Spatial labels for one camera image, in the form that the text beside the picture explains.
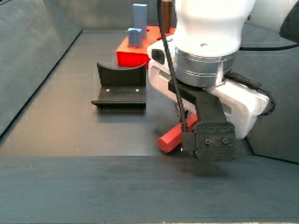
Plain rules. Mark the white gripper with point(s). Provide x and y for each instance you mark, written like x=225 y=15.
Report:
x=243 y=103

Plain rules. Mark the red hexagon bar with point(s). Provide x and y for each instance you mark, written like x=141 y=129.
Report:
x=173 y=138

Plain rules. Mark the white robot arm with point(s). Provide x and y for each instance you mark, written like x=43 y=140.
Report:
x=197 y=55

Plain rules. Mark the black curved holder stand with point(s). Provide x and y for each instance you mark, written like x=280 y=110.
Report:
x=122 y=86

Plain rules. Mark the red shape-sorter block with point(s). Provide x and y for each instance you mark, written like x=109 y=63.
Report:
x=134 y=56

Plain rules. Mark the short blue arch peg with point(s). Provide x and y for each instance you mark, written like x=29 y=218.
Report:
x=135 y=38

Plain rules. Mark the dark brown cylinder peg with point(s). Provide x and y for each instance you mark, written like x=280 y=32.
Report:
x=167 y=4

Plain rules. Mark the tall blue rectangular peg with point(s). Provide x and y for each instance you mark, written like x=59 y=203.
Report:
x=141 y=18

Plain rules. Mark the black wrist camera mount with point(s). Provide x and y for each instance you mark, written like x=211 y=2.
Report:
x=211 y=139

